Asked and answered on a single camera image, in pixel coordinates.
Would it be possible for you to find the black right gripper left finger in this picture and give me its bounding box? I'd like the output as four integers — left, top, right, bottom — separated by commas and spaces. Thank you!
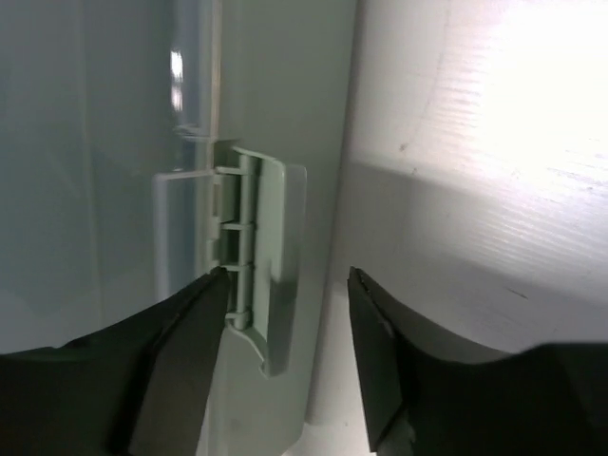
1, 267, 227, 455

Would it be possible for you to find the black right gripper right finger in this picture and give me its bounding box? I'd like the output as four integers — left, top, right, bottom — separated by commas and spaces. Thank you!
348, 268, 607, 455

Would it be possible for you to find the green plastic toolbox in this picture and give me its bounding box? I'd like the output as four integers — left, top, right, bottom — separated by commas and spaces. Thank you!
1, 1, 356, 455

